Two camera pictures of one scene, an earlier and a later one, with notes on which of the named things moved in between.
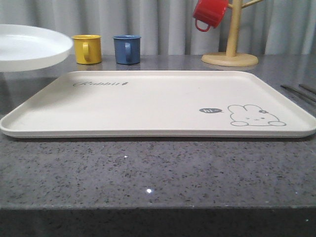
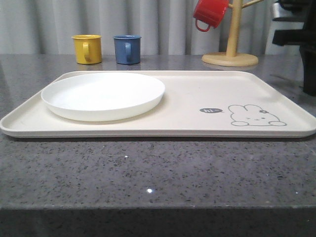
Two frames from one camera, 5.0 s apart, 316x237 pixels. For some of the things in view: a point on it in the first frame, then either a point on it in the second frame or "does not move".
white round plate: [26, 48] -> [100, 97]
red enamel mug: [211, 12] does not move
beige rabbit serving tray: [161, 104] does not move
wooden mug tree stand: [231, 58] does not move
